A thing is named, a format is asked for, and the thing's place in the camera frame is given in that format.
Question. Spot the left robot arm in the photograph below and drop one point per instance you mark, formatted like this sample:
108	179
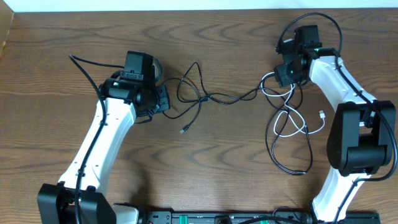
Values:
80	194

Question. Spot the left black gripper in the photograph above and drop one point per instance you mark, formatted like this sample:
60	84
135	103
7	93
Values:
165	103

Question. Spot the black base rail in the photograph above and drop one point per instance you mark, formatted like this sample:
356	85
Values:
168	217

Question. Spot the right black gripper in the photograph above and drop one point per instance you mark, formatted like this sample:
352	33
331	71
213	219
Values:
282	78

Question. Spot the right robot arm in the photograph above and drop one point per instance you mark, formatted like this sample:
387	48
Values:
361	146

